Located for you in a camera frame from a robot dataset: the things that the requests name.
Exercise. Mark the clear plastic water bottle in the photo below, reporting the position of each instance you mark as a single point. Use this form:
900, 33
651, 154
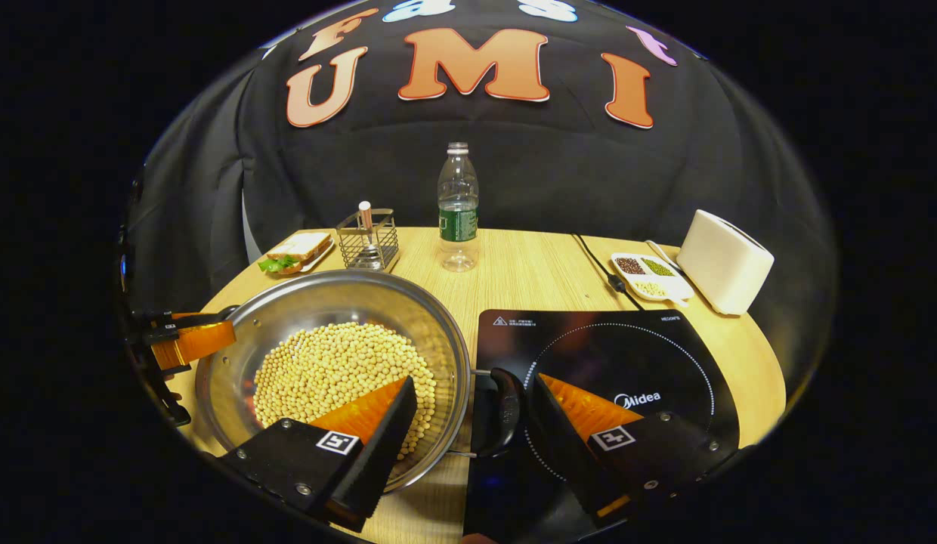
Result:
458, 219

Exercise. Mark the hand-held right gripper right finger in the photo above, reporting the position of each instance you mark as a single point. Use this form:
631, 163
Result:
563, 446

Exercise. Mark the white toaster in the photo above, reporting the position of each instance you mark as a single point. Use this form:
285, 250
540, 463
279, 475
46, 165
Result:
722, 264

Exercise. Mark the copper stick with white tip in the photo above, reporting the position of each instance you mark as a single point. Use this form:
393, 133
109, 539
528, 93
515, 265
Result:
366, 223

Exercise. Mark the white divided dish of beans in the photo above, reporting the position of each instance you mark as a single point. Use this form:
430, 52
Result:
650, 279

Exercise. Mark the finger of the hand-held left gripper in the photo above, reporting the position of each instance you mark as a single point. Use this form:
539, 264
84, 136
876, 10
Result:
181, 321
196, 344

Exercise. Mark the sandwich with lettuce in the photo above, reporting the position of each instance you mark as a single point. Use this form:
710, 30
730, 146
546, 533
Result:
302, 248

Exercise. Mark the pile of soybeans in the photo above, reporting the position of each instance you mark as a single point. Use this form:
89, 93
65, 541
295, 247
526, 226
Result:
325, 370

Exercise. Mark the black induction cooktop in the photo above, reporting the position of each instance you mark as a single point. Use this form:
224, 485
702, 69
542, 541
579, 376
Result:
574, 340

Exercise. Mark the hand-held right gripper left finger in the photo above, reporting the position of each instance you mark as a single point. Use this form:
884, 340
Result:
385, 446

